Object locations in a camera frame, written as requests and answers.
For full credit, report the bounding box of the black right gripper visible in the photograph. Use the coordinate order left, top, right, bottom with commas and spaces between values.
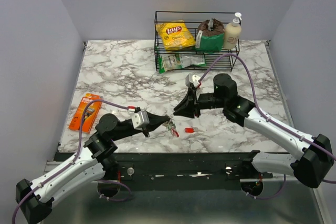
173, 87, 226, 119

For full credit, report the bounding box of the lone key with red tag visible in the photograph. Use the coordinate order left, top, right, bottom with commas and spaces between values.
184, 127, 199, 133

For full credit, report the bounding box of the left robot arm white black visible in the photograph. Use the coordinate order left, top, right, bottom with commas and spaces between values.
15, 111, 170, 223

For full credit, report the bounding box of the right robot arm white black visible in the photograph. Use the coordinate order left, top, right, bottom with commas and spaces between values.
174, 73, 334, 188

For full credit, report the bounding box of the green white snack packet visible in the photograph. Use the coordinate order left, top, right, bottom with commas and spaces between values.
158, 54, 206, 73

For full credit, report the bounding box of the orange Gillette razor box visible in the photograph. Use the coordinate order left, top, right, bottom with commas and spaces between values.
68, 93, 102, 133

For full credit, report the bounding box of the yellow Lays chips bag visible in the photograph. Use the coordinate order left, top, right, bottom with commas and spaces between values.
155, 20, 196, 51

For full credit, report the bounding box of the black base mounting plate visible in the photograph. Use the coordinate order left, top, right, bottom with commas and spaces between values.
54, 150, 308, 190

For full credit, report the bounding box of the green brown coffee bag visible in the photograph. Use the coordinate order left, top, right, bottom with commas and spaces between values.
195, 18, 224, 54

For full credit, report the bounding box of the cream pump lotion bottle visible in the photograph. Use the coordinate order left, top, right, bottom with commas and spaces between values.
223, 12, 242, 50

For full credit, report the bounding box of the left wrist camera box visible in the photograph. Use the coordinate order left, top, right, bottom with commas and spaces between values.
131, 111, 150, 130

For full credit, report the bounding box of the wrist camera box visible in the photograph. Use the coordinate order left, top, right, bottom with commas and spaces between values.
131, 111, 150, 130
185, 73, 201, 88

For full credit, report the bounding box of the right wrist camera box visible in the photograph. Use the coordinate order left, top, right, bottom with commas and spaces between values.
185, 73, 201, 88

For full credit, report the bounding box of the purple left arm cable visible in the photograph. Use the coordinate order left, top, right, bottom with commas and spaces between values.
12, 100, 142, 224

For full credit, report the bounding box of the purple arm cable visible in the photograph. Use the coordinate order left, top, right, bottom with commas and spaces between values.
12, 100, 142, 224
196, 53, 336, 200

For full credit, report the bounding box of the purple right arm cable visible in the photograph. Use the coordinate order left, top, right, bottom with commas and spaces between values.
196, 53, 336, 200

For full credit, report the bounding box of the black wire rack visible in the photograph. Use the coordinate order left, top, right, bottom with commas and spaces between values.
154, 10, 240, 73

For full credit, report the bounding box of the aluminium frame rail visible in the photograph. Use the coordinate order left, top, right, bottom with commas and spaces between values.
44, 161, 297, 182

